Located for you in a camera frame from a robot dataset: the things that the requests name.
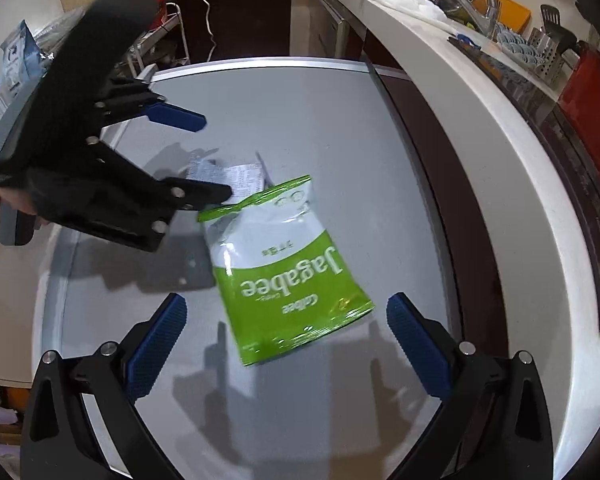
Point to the green snack bag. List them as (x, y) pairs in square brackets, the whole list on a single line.
[(280, 270)]

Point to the orange cutting board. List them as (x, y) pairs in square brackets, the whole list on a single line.
[(507, 10)]

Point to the steel utensil holder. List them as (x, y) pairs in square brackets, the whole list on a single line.
[(552, 45)]

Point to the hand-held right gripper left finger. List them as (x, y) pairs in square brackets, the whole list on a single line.
[(155, 350)]

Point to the blue patterned bowl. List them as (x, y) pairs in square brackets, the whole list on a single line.
[(520, 47)]

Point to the black cooktop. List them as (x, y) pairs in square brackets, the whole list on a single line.
[(570, 160)]

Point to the blue and white packet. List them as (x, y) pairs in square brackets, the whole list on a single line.
[(20, 60)]

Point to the red plastic item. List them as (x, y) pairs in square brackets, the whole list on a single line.
[(159, 7)]

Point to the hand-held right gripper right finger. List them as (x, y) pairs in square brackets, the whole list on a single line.
[(420, 350)]

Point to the white kitchen counter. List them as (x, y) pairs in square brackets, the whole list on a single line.
[(480, 135)]

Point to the white cloth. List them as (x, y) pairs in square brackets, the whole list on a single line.
[(410, 5)]

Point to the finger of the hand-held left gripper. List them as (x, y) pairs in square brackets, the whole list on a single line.
[(180, 116), (200, 194)]

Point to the red pot with steel lid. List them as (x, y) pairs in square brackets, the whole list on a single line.
[(592, 90)]

